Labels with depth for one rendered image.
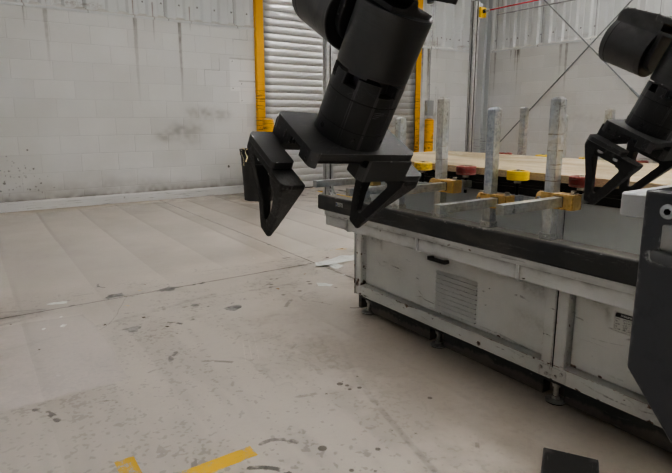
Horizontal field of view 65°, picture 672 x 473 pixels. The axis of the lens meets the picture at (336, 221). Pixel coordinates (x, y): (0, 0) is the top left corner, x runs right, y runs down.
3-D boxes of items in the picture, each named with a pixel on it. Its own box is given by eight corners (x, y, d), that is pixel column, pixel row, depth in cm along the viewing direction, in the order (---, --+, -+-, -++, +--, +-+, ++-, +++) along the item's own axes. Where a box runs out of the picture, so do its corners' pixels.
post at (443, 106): (439, 218, 215) (444, 96, 206) (433, 216, 218) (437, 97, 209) (445, 217, 217) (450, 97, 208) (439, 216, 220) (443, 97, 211)
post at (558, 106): (549, 245, 175) (561, 96, 166) (540, 243, 178) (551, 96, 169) (555, 244, 177) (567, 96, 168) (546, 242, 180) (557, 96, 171)
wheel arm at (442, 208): (440, 217, 174) (440, 204, 173) (432, 215, 176) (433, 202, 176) (523, 205, 198) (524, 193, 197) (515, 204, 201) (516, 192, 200)
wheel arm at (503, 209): (503, 218, 153) (504, 204, 152) (494, 217, 156) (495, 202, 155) (587, 205, 177) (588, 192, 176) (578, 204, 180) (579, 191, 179)
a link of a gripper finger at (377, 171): (295, 205, 51) (325, 118, 46) (354, 202, 55) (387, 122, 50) (329, 252, 47) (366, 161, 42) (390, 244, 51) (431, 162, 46)
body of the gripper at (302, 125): (271, 130, 43) (296, 43, 40) (367, 134, 49) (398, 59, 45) (307, 175, 39) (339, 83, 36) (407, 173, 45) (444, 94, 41)
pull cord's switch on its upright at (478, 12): (475, 182, 337) (484, -2, 316) (457, 180, 349) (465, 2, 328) (483, 181, 341) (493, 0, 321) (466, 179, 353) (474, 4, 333)
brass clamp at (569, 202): (570, 211, 166) (572, 195, 165) (533, 206, 177) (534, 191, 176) (581, 209, 169) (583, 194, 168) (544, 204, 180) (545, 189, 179)
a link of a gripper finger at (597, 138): (557, 190, 68) (594, 123, 64) (585, 185, 73) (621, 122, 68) (603, 219, 64) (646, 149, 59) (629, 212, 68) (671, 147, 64)
